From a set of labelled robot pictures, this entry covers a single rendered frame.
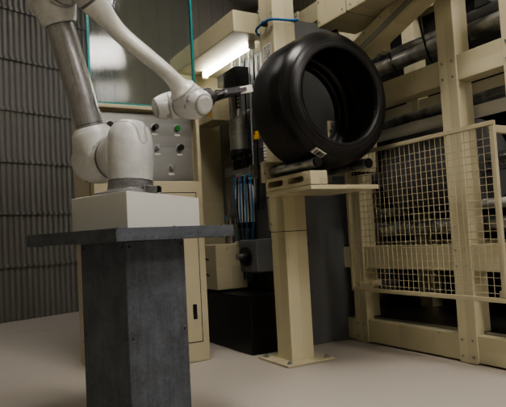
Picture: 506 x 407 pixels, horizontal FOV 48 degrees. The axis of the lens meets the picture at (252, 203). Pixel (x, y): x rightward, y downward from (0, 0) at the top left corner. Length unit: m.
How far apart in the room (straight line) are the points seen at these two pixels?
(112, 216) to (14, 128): 3.57
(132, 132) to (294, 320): 1.25
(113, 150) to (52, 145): 3.56
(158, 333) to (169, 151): 1.23
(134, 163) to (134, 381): 0.70
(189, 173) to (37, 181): 2.66
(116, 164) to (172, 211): 0.25
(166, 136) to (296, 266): 0.92
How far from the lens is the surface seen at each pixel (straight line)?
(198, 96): 2.02
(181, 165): 2.92
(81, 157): 2.13
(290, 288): 2.71
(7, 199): 5.25
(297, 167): 2.47
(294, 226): 2.73
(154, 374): 1.93
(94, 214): 1.94
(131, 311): 1.84
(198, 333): 2.89
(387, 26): 2.82
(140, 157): 1.95
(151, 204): 1.86
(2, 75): 5.43
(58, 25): 2.20
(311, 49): 2.47
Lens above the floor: 0.60
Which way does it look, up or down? 3 degrees up
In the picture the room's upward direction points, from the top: 3 degrees counter-clockwise
